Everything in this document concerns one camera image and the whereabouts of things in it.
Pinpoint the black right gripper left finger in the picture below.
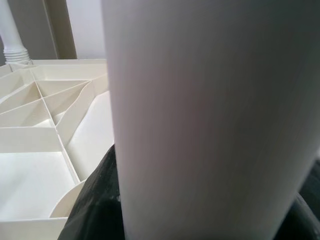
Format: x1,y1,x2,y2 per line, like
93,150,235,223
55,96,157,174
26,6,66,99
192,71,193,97
58,144,128,240

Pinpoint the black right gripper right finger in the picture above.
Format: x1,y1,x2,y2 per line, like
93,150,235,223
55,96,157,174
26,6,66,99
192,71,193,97
282,193,320,240

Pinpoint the white plastic children table top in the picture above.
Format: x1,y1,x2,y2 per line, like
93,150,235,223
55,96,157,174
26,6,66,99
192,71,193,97
0,58,116,240

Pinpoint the white plastic table leg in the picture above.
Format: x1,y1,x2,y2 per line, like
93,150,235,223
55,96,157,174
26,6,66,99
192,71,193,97
0,0,33,66
101,0,320,240

